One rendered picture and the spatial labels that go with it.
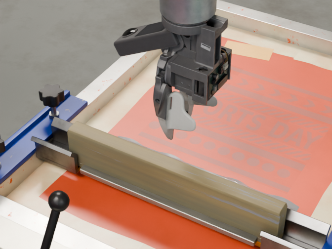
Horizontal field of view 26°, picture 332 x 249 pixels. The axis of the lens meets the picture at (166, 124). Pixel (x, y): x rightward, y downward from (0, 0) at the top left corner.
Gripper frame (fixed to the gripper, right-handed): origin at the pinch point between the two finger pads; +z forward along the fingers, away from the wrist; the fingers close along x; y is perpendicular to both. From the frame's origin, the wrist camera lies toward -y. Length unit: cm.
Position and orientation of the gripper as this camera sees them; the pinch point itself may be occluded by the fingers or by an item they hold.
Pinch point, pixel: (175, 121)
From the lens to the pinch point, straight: 109.5
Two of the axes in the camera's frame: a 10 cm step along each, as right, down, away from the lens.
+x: 5.3, -5.6, 6.4
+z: 0.1, 7.6, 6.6
